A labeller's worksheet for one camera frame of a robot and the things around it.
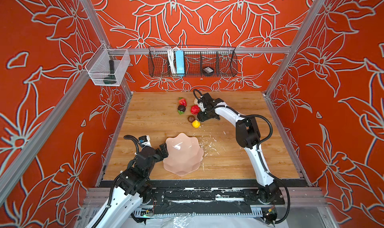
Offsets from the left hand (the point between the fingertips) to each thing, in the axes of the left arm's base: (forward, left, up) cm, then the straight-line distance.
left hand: (159, 146), depth 77 cm
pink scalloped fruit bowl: (+1, -13, -13) cm, 18 cm away
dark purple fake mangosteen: (+32, -8, -8) cm, 34 cm away
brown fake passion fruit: (+26, -15, -9) cm, 31 cm away
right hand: (+29, -22, -11) cm, 38 cm away
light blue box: (+45, -8, +22) cm, 50 cm away
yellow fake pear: (+22, -19, -9) cm, 30 cm away
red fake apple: (+33, -18, -8) cm, 38 cm away
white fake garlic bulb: (+35, -18, -2) cm, 39 cm away
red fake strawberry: (+41, -8, -9) cm, 43 cm away
